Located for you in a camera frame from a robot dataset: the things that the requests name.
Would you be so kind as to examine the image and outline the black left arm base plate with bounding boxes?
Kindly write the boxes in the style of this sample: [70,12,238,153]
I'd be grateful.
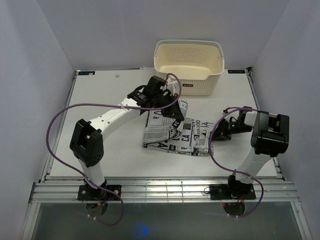
[76,184,122,202]

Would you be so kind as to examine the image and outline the blue label sticker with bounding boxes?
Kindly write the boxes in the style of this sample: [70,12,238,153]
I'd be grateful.
[78,71,96,76]
[227,69,246,74]

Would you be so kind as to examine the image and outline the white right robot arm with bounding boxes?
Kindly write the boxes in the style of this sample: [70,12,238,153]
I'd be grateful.
[208,106,290,200]

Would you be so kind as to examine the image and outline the newspaper print trousers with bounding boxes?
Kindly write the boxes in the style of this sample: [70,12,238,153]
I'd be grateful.
[142,99,215,157]

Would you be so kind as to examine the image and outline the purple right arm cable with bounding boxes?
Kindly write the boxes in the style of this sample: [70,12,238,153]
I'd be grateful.
[202,106,265,218]

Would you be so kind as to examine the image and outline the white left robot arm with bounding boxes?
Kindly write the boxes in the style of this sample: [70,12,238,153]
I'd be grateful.
[69,73,185,200]

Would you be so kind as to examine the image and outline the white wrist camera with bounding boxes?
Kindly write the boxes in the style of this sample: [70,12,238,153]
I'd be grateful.
[166,77,180,96]
[222,107,237,116]

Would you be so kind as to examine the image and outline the blue label sticker right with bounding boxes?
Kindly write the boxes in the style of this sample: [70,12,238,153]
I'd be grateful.
[227,69,246,74]

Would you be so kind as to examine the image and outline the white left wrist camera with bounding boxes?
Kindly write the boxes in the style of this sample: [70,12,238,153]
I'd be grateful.
[166,77,180,96]

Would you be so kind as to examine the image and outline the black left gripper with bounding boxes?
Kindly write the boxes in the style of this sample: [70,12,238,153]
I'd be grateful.
[152,93,184,121]

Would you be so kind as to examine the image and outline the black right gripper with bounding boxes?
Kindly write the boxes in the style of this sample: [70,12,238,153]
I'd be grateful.
[208,118,251,141]

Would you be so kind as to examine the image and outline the blue label sticker left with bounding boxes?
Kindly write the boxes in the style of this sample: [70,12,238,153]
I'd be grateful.
[78,71,96,76]

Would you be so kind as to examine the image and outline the cream perforated plastic basket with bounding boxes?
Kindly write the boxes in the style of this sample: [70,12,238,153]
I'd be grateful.
[153,39,225,96]

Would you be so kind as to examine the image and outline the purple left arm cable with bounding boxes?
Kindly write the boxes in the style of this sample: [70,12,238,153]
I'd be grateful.
[46,72,181,226]

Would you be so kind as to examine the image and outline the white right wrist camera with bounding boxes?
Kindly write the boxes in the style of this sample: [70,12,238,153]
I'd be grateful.
[222,107,237,116]

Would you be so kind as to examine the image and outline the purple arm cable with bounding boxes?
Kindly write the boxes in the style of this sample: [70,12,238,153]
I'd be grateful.
[202,106,265,218]
[46,72,181,226]

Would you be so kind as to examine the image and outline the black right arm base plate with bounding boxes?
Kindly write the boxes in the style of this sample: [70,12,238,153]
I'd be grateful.
[209,184,256,200]

